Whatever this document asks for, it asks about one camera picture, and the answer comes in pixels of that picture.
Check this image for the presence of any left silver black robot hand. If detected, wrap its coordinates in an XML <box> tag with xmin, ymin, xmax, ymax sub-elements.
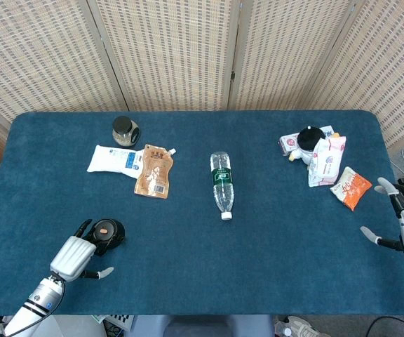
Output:
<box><xmin>49</xmin><ymin>219</ymin><xmax>115</xmax><ymax>283</ymax></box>

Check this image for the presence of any black round lid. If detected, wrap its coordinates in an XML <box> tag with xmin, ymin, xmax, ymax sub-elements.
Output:
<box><xmin>82</xmin><ymin>218</ymin><xmax>126</xmax><ymax>257</ymax></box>

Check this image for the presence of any orange snack packet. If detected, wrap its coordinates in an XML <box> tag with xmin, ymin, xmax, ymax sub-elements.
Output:
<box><xmin>330</xmin><ymin>166</ymin><xmax>373</xmax><ymax>212</ymax></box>

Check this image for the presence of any white blue tissue pack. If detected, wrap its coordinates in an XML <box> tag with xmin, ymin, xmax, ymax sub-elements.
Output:
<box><xmin>86</xmin><ymin>144</ymin><xmax>146</xmax><ymax>180</ymax></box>

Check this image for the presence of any brown spouted pouch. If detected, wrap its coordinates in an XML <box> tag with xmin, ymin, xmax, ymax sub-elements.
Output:
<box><xmin>133</xmin><ymin>143</ymin><xmax>177</xmax><ymax>200</ymax></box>

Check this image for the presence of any white plastic bin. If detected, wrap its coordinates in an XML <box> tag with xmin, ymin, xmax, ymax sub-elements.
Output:
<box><xmin>36</xmin><ymin>315</ymin><xmax>105</xmax><ymax>337</ymax></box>

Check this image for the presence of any black white checkered board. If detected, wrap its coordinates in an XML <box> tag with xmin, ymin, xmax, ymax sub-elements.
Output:
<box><xmin>102</xmin><ymin>314</ymin><xmax>135</xmax><ymax>331</ymax></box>

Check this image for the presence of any white pink wet wipes pack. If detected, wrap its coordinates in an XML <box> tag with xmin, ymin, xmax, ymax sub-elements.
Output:
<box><xmin>307</xmin><ymin>136</ymin><xmax>347</xmax><ymax>188</ymax></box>

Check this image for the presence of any blue felt table mat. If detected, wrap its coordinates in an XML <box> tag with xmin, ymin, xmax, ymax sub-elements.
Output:
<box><xmin>0</xmin><ymin>110</ymin><xmax>404</xmax><ymax>317</ymax></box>

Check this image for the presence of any white packet with blue print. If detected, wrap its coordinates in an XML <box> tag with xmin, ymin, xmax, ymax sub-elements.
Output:
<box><xmin>319</xmin><ymin>125</ymin><xmax>340</xmax><ymax>140</ymax></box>

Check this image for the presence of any glass jar with black lid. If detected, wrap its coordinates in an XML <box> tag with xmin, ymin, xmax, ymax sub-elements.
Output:
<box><xmin>112</xmin><ymin>116</ymin><xmax>141</xmax><ymax>147</ymax></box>

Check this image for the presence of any black and white plush toy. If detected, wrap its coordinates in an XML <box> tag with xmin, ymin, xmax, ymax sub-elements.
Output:
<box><xmin>287</xmin><ymin>126</ymin><xmax>326</xmax><ymax>166</ymax></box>

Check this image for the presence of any grey white sneaker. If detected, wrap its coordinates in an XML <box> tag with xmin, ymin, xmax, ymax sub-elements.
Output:
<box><xmin>274</xmin><ymin>315</ymin><xmax>321</xmax><ymax>337</ymax></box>

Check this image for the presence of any pink white flat box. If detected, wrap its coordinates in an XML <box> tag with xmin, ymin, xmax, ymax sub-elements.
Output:
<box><xmin>278</xmin><ymin>133</ymin><xmax>301</xmax><ymax>157</ymax></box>

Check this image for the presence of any blue grey chair seat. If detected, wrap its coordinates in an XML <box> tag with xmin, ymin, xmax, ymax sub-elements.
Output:
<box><xmin>162</xmin><ymin>314</ymin><xmax>275</xmax><ymax>337</ymax></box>

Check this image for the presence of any clear plastic water bottle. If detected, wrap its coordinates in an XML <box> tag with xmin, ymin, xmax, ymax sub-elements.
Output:
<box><xmin>209</xmin><ymin>151</ymin><xmax>236</xmax><ymax>221</ymax></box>

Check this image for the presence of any woven folding screen panel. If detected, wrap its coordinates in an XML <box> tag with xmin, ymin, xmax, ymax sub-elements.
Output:
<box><xmin>305</xmin><ymin>0</ymin><xmax>404</xmax><ymax>155</ymax></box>
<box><xmin>227</xmin><ymin>0</ymin><xmax>359</xmax><ymax>112</ymax></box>
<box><xmin>0</xmin><ymin>0</ymin><xmax>130</xmax><ymax>124</ymax></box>
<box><xmin>86</xmin><ymin>0</ymin><xmax>243</xmax><ymax>112</ymax></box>

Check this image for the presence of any black floor cable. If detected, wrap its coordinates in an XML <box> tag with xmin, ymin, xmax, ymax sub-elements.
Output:
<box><xmin>365</xmin><ymin>315</ymin><xmax>404</xmax><ymax>337</ymax></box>

